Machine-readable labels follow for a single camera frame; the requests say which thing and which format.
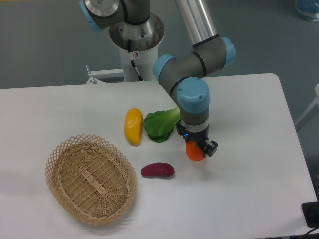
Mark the woven wicker basket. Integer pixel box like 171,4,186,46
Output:
45,134,137,225

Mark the green bok choy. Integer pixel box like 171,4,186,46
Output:
143,107,180,143

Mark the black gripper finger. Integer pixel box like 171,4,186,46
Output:
176,122,186,139
203,140,218,158

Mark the blue plastic bag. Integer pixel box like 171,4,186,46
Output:
295,0,319,22

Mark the black cable on pedestal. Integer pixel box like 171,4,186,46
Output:
127,39,145,82

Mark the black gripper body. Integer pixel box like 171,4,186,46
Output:
183,125,209,149

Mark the yellow mango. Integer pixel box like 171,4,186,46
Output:
124,108,143,146

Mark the black device at table edge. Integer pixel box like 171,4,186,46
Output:
301,201,319,228

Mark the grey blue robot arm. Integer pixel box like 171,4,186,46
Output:
79,0,236,161

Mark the purple sweet potato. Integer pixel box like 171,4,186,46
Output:
140,162,175,178

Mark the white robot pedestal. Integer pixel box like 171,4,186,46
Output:
85,12,165,84

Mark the orange fruit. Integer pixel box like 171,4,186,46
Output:
186,141,205,161

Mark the white frame at right edge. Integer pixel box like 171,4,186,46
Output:
295,84,319,130

